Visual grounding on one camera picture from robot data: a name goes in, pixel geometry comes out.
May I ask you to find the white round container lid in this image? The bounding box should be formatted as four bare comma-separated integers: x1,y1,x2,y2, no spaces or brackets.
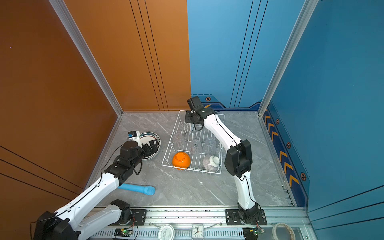
158,225,176,240

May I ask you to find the aluminium corner post left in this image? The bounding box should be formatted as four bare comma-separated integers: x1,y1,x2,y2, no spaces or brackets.
49,0,124,117

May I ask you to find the small white alarm clock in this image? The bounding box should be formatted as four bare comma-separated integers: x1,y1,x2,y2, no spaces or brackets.
191,224,205,240

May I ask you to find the striped ceramic bowl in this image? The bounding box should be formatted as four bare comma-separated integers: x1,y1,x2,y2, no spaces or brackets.
203,155,220,172

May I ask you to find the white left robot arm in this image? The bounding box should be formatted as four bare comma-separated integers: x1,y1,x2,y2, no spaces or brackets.
30,138,158,240

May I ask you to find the roll of white tape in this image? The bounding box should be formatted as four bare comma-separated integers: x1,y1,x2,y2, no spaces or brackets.
272,223,296,240

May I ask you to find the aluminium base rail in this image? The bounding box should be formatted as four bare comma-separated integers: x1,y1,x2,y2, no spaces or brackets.
87,206,317,240

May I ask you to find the aluminium corner post right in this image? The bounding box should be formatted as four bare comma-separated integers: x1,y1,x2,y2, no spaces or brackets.
258,0,319,117

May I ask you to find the blue toy microphone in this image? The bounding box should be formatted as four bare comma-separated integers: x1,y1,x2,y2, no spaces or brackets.
119,184,156,196

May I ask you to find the clear glass tumbler middle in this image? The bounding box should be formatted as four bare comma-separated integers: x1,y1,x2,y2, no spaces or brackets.
190,139,202,154

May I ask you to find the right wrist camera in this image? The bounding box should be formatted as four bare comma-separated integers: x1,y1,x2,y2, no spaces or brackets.
187,96,204,112

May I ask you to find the aluminium corner post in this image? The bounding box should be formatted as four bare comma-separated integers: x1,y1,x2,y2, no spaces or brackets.
258,0,319,117
49,0,124,117

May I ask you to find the orange bowl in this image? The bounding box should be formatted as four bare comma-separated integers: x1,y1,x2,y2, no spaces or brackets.
172,152,191,170

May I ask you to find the white wire dish rack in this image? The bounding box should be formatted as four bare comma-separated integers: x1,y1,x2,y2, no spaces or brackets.
162,110,226,174

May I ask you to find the green circuit board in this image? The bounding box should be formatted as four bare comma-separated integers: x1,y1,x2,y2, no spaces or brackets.
113,228,134,238

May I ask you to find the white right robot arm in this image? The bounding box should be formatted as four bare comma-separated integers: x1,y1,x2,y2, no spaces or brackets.
185,106,260,225

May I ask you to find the clear glass tumbler left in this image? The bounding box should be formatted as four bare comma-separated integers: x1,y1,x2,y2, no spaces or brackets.
172,133,185,151

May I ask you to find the small circuit board right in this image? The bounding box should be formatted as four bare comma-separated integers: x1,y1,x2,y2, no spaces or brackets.
243,228,265,240

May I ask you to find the white plate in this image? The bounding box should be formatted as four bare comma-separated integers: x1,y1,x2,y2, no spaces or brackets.
140,132,161,161

